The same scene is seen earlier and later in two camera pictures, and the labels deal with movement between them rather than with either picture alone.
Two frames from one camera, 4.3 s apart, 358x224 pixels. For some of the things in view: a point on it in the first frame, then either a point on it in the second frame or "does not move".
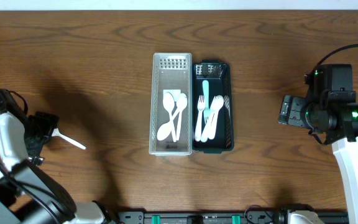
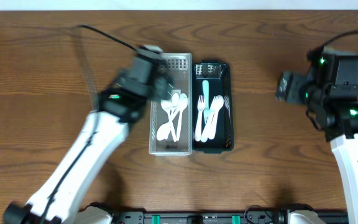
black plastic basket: (217, 74) does not move
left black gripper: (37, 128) to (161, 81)
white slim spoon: (168, 102) to (165, 130)
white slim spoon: (165, 129) does not move
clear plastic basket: (171, 104) does not move
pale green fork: (207, 111) does not move
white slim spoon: (56, 133) to (174, 102)
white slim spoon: (181, 104) does not move
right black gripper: (293, 111) to (285, 83)
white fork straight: (201, 104) does not move
